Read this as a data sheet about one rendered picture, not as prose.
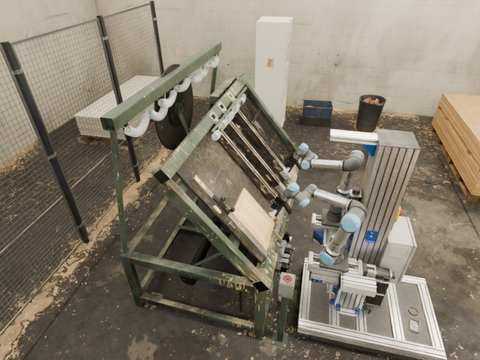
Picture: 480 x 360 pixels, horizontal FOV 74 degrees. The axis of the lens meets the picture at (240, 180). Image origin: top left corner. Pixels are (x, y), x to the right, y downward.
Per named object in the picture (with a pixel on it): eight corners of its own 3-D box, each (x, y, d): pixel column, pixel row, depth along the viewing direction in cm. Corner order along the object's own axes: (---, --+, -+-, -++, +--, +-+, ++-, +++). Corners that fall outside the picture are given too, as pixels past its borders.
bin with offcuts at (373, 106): (379, 135, 648) (388, 104, 610) (353, 132, 658) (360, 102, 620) (376, 124, 689) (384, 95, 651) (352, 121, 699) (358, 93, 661)
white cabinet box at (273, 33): (281, 131, 668) (289, 23, 548) (253, 128, 679) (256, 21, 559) (284, 118, 716) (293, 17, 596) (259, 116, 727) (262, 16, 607)
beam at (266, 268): (259, 292, 266) (270, 289, 260) (251, 283, 263) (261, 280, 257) (296, 158, 438) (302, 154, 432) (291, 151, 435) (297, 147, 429)
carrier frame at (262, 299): (262, 340, 309) (266, 287, 261) (136, 306, 340) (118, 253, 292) (294, 201, 480) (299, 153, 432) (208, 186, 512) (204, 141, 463)
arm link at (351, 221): (338, 257, 248) (369, 213, 210) (328, 269, 238) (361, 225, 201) (324, 248, 252) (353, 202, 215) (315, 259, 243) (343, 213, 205)
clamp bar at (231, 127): (281, 196, 349) (298, 188, 335) (210, 111, 313) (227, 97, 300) (282, 191, 356) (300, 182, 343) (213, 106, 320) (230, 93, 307)
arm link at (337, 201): (373, 201, 217) (308, 179, 244) (367, 209, 210) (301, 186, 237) (371, 214, 223) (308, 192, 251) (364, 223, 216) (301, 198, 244)
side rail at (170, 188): (251, 283, 263) (261, 280, 257) (157, 188, 230) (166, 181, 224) (252, 277, 267) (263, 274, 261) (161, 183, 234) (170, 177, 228)
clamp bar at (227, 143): (276, 210, 330) (296, 201, 317) (201, 121, 294) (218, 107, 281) (278, 204, 338) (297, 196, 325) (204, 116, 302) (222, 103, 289)
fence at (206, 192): (263, 258, 279) (266, 257, 277) (190, 180, 250) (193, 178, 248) (264, 254, 283) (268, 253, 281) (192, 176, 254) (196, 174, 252)
